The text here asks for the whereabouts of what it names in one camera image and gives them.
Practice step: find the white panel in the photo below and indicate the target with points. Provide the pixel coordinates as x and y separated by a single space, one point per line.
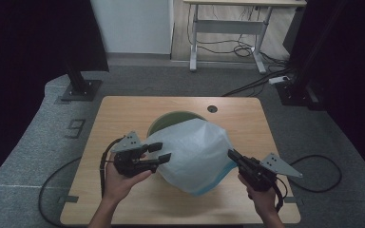
133 25

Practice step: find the person's left hand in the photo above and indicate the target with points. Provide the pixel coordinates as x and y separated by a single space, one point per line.
120 186

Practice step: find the white power strip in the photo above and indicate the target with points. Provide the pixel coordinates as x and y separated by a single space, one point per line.
278 80

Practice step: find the black stand with base plate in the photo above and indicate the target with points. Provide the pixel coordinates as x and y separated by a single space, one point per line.
80 88
293 95

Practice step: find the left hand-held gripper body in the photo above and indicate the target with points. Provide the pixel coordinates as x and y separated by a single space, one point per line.
128 163

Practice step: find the white metal frame desk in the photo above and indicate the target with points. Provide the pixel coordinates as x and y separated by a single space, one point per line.
228 27

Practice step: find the grey tape strip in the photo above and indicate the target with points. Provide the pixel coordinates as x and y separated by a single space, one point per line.
293 199
68 199

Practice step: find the green plastic trash bin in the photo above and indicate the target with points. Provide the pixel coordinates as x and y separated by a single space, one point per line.
171 118

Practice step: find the dark tape floor mark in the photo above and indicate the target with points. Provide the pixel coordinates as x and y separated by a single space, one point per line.
76 128

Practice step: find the white garbage bag blue edge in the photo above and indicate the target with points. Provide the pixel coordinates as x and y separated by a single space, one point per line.
196 158

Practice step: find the person's right hand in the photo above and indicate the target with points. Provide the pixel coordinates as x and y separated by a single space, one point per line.
263 201

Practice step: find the black curtain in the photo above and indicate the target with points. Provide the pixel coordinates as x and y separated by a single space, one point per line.
28 47
355 63

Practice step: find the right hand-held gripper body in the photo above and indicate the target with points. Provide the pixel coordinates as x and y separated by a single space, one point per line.
258 177

